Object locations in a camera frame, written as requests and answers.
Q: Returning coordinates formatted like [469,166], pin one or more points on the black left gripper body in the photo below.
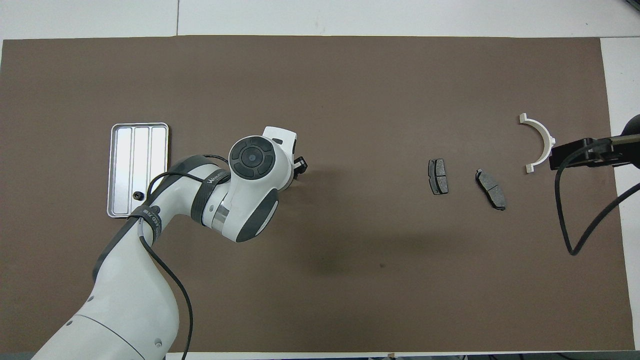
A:
[296,170]

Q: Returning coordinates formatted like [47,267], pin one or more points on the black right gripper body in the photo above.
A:
[600,155]

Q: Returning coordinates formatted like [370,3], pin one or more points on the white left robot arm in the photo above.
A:
[135,290]

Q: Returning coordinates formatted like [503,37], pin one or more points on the silver metal tray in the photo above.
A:
[125,165]

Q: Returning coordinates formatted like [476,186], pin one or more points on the curved dark brake pad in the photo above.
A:
[490,189]

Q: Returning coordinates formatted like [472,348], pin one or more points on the brown table mat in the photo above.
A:
[350,90]

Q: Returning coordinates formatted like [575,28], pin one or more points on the rectangular dark brake pad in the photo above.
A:
[438,176]

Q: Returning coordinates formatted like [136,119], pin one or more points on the white curved plastic bracket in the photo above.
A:
[545,137]

